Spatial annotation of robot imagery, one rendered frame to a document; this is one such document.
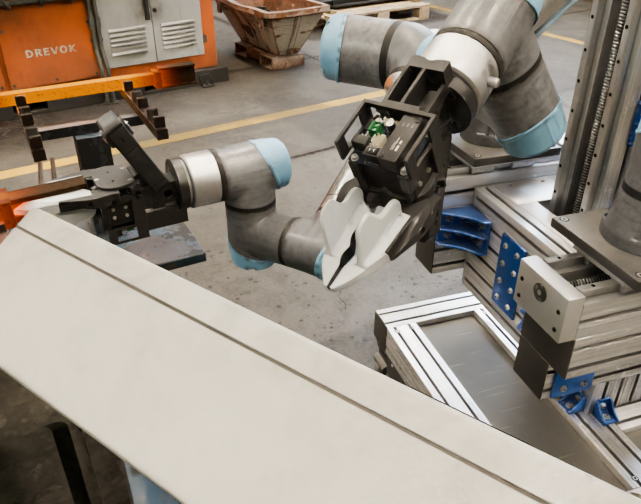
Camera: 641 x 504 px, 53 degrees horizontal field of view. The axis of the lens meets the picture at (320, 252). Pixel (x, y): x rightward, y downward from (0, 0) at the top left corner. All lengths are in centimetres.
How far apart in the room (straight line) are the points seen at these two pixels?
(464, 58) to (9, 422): 64
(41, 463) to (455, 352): 119
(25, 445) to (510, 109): 70
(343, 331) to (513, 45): 164
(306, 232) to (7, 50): 366
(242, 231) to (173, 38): 379
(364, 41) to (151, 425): 90
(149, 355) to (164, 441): 4
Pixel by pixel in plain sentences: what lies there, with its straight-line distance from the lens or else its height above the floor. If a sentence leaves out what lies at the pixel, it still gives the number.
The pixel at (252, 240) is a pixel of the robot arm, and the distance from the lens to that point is 93.
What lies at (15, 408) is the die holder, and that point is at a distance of 84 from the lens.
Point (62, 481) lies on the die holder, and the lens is 97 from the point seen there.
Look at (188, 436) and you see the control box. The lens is 27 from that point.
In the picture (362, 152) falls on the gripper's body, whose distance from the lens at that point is 55.
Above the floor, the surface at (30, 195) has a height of 102.
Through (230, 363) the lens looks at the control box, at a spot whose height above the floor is 119.
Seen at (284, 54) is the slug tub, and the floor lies 11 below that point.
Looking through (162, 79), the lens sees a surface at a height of 96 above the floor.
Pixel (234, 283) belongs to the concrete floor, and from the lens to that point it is 244.
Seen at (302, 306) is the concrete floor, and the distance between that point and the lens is 230.
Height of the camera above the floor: 137
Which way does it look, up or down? 32 degrees down
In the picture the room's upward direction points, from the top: straight up
